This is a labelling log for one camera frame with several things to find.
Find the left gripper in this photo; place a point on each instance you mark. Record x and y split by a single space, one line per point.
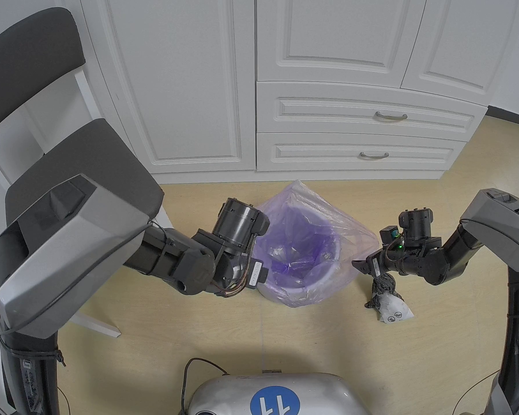
255 275

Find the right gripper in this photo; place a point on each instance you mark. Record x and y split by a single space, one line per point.
387 264

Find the purple plastic bag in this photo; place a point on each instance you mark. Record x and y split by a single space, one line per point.
302 197

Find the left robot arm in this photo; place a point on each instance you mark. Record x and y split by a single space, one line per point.
69 249

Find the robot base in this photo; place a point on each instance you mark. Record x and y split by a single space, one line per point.
277 396

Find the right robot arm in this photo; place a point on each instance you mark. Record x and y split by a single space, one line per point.
501 231

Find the white trash bin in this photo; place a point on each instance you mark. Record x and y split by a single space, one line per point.
322 275

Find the crumpled black plastic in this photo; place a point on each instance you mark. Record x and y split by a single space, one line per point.
382 285

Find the crumpled white printed paper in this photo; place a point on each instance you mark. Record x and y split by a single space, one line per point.
395 311

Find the white wardrobe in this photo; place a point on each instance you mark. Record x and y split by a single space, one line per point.
328 37

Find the grey and white chair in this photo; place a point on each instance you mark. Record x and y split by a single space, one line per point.
26 50

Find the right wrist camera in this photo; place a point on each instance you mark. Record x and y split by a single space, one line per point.
391 236

